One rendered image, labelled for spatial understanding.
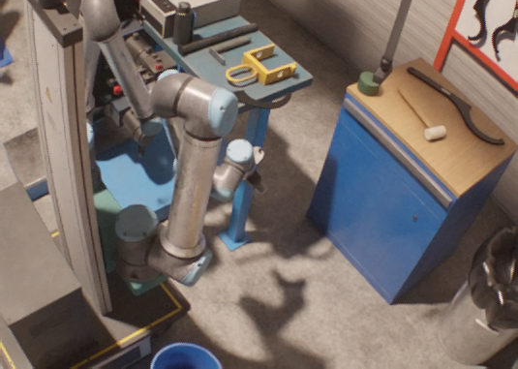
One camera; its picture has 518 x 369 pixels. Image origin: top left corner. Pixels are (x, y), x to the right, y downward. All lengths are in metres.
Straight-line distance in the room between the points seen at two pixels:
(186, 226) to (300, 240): 1.49
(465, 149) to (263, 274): 1.22
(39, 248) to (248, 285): 1.29
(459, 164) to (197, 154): 1.30
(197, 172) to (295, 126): 2.16
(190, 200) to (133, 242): 0.32
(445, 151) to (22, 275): 1.81
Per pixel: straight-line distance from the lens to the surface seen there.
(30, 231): 2.17
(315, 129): 3.78
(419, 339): 3.10
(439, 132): 2.57
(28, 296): 2.02
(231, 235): 3.10
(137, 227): 1.95
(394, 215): 2.76
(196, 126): 1.56
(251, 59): 2.38
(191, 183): 1.68
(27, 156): 3.36
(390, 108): 2.63
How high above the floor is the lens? 2.58
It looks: 49 degrees down
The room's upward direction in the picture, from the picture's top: 13 degrees clockwise
